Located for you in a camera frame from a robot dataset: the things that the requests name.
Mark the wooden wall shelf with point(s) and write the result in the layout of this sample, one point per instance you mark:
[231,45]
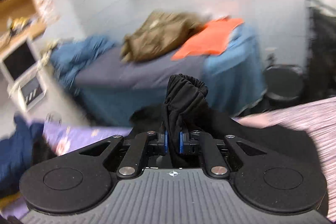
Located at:
[23,3]

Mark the olive green jacket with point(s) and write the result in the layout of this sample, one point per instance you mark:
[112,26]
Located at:
[157,35]

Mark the purple floral bed sheet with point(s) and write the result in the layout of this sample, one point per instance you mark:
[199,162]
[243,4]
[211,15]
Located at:
[78,137]

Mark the black round stool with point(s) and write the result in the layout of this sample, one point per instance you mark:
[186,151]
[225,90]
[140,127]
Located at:
[284,82]

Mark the white machine with screen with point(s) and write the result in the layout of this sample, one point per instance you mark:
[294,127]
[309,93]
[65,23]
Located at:
[18,61]

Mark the grey bed sheet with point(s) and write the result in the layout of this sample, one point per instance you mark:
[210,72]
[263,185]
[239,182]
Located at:
[147,71]

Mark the black sweatshirt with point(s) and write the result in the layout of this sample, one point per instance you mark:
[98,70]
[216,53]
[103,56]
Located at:
[183,103]

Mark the navy blue garment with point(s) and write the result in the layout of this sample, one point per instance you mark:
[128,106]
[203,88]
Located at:
[15,155]

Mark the blue quilt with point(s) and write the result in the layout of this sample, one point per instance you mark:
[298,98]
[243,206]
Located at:
[84,53]

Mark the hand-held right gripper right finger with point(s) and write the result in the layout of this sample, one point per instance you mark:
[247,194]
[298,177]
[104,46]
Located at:
[181,144]

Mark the pink grey striped blanket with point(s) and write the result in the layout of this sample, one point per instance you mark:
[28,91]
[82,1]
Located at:
[302,119]

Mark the orange towel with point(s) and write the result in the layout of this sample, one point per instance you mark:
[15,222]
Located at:
[207,40]

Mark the massage bed with blue skirt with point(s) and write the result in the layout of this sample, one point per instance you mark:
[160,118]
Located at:
[110,106]

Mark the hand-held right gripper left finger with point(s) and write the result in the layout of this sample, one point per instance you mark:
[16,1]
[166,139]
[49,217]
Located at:
[164,144]

